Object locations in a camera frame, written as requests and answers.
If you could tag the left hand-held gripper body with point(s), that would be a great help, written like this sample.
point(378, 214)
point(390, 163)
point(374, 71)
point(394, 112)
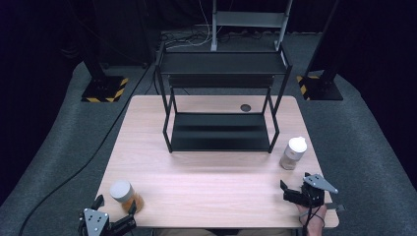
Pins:
point(95, 222)

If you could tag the person's right hand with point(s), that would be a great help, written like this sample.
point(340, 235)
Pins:
point(314, 226)

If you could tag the black two-tier metal shelf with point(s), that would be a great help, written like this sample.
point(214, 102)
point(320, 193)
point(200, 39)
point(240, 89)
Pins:
point(223, 64)

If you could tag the jar with beige contents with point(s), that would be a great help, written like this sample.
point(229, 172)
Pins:
point(291, 155)

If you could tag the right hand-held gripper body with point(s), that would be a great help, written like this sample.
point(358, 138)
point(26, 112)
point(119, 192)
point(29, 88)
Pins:
point(313, 195)

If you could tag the grey tape strip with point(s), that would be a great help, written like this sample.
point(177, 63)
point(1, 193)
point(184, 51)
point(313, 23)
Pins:
point(335, 206)

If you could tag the jar with orange contents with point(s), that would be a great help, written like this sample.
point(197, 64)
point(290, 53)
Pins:
point(121, 191)

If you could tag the black stand with striped base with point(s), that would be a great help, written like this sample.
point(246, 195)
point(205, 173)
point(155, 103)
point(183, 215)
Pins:
point(323, 88)
point(105, 88)

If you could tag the grey metal stand frame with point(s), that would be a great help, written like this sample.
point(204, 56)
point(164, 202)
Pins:
point(250, 19)

